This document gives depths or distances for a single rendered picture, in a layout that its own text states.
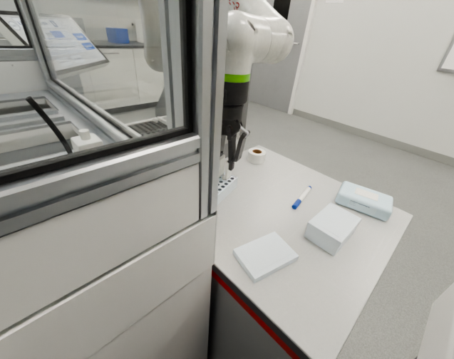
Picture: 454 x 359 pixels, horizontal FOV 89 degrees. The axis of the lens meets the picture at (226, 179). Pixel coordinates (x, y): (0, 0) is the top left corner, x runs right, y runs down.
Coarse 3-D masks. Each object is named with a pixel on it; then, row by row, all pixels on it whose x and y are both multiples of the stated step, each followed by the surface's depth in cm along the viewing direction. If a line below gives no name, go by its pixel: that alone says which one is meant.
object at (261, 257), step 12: (264, 240) 57; (276, 240) 57; (240, 252) 54; (252, 252) 54; (264, 252) 54; (276, 252) 54; (288, 252) 54; (240, 264) 53; (252, 264) 51; (264, 264) 51; (276, 264) 51; (288, 264) 53; (252, 276) 49; (264, 276) 50
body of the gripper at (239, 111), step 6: (228, 108) 59; (234, 108) 59; (240, 108) 60; (222, 114) 60; (228, 114) 60; (234, 114) 60; (240, 114) 61; (222, 120) 64; (228, 120) 63; (234, 120) 62; (240, 120) 63; (234, 126) 63; (240, 126) 63; (222, 132) 66; (234, 132) 64
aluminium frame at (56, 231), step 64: (192, 0) 23; (192, 64) 26; (192, 128) 30; (0, 192) 18; (64, 192) 22; (128, 192) 26; (192, 192) 34; (0, 256) 20; (64, 256) 24; (128, 256) 30; (0, 320) 22
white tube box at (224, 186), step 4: (224, 172) 78; (232, 176) 77; (220, 180) 74; (224, 180) 74; (228, 180) 75; (232, 180) 75; (236, 180) 76; (220, 184) 72; (224, 184) 72; (228, 184) 73; (232, 184) 74; (236, 184) 77; (220, 188) 71; (224, 188) 71; (228, 188) 72; (232, 188) 76; (220, 192) 68; (224, 192) 71; (228, 192) 74; (220, 196) 69; (224, 196) 72; (220, 200) 70
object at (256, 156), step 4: (252, 148) 95; (256, 148) 95; (260, 148) 95; (248, 152) 92; (252, 152) 91; (256, 152) 95; (260, 152) 94; (264, 152) 92; (248, 156) 93; (252, 156) 90; (256, 156) 90; (260, 156) 90; (264, 156) 92; (248, 160) 93; (252, 160) 91; (256, 160) 91; (260, 160) 91; (256, 164) 92; (260, 164) 92
